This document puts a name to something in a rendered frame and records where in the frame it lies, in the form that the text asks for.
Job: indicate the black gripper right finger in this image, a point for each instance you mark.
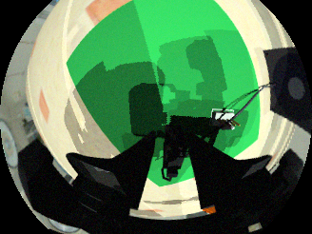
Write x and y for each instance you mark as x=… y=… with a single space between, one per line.
x=215 y=172

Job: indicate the green circuit board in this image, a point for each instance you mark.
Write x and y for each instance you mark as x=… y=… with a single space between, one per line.
x=153 y=63

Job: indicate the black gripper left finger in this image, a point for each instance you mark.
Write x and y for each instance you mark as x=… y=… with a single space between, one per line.
x=126 y=172

